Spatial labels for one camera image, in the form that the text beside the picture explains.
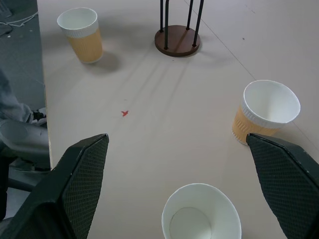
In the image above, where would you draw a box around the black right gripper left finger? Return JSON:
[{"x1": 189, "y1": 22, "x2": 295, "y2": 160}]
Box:
[{"x1": 0, "y1": 133, "x2": 110, "y2": 239}]

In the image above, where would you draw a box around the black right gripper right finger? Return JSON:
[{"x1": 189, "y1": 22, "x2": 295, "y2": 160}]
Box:
[{"x1": 246, "y1": 132, "x2": 319, "y2": 239}]

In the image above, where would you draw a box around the orange and white paper cup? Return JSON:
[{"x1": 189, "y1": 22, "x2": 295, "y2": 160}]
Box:
[
  {"x1": 56, "y1": 7, "x2": 103, "y2": 64},
  {"x1": 231, "y1": 80, "x2": 301, "y2": 146},
  {"x1": 161, "y1": 183, "x2": 242, "y2": 239}
]

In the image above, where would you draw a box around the silver robot body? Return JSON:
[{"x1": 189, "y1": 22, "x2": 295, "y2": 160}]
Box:
[{"x1": 0, "y1": 69, "x2": 52, "y2": 220}]

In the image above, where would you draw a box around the wooden base wire stand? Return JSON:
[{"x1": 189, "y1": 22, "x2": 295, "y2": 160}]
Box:
[{"x1": 154, "y1": 0, "x2": 205, "y2": 57}]

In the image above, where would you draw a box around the white cable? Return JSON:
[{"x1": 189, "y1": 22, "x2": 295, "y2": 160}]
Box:
[{"x1": 0, "y1": 11, "x2": 39, "y2": 27}]

